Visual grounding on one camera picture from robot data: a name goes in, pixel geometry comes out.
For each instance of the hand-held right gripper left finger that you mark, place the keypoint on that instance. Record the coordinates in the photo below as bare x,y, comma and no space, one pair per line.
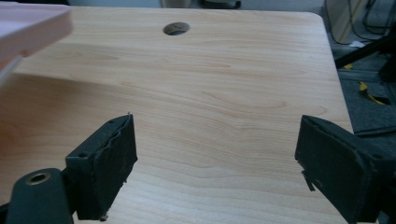
102,174

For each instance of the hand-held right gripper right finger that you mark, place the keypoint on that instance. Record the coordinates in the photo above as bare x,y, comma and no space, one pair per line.
336,168

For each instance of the dark grey floor mat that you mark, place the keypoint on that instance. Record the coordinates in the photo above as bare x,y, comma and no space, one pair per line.
364,109

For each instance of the black metal stand leg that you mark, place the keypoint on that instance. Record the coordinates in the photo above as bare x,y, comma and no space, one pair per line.
364,51

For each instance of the beige board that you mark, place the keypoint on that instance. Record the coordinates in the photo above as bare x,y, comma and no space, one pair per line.
344,18

